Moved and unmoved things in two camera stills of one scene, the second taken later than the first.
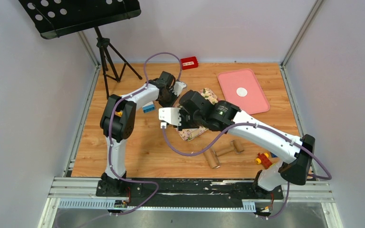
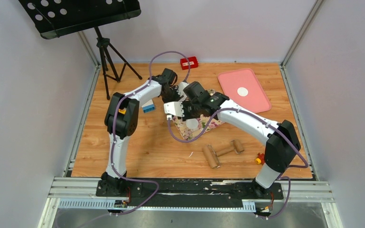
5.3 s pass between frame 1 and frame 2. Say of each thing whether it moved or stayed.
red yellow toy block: stayed
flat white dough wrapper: stayed
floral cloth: moved
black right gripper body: moved
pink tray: stayed
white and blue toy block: stayed
